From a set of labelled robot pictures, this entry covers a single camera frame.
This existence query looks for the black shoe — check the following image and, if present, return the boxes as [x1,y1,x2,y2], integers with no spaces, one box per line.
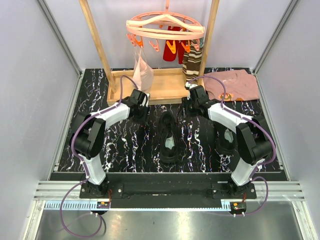
[215,122,237,156]
[157,111,178,164]

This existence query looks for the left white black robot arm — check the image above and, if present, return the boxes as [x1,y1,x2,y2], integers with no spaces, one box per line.
[69,89,150,198]

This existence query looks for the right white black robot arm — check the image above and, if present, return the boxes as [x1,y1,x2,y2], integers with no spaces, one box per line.
[182,83,276,199]

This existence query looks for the pink hanging bra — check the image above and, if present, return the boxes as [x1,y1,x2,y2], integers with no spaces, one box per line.
[132,46,154,92]

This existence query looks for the brown striped hanging sock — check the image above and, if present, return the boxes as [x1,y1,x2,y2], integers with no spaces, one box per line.
[182,40,203,82]

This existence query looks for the pink folded t-shirt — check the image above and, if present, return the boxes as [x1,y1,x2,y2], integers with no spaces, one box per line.
[203,69,260,102]

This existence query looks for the red hanging sock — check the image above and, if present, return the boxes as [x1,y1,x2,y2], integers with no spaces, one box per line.
[163,39,186,64]

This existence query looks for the pink round clip hanger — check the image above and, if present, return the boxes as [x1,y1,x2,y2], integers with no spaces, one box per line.
[126,0,205,52]

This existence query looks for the left orange connector box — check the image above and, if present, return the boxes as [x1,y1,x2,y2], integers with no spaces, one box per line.
[96,201,111,209]

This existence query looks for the orange connector box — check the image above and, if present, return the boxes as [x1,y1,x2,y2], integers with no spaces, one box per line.
[96,201,111,209]
[230,201,247,213]

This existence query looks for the right orange connector box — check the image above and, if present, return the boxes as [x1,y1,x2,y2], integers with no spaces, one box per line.
[230,201,247,213]

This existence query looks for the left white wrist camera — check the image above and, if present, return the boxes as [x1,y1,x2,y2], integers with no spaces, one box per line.
[141,93,150,107]

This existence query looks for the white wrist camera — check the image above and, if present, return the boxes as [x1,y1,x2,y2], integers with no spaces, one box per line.
[184,82,198,91]
[141,93,150,107]

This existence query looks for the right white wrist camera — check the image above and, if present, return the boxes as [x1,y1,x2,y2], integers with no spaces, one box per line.
[184,82,198,91]

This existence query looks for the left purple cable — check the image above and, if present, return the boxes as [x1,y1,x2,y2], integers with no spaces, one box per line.
[58,74,138,238]

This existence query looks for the wooden drying rack frame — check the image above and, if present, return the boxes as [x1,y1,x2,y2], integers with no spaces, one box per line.
[79,0,219,105]

